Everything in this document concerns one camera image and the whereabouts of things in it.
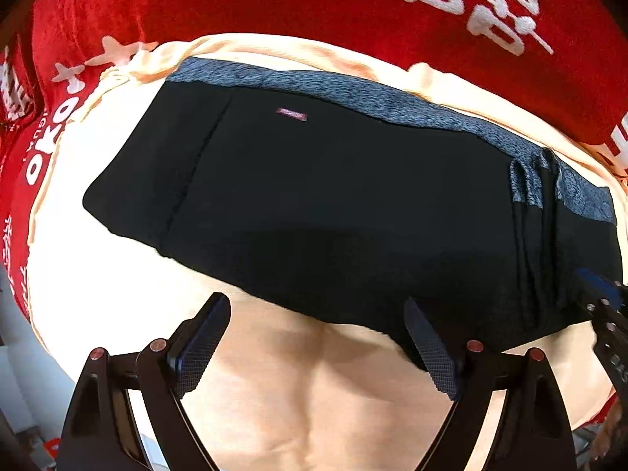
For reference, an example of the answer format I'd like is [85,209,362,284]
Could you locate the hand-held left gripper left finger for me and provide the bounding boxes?
[59,293,231,471]

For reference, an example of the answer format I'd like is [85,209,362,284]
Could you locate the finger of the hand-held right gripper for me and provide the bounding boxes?
[571,267,628,398]

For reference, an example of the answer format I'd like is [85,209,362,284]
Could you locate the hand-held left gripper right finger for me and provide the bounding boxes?
[403,297,575,471]

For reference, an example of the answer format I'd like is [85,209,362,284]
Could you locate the black pants with blue-grey stripes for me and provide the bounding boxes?
[82,56,618,374]

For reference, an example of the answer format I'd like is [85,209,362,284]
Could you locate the cream cloth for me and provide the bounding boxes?
[27,33,628,471]

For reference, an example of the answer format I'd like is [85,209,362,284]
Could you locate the red printed blanket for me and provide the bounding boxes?
[0,0,628,427]

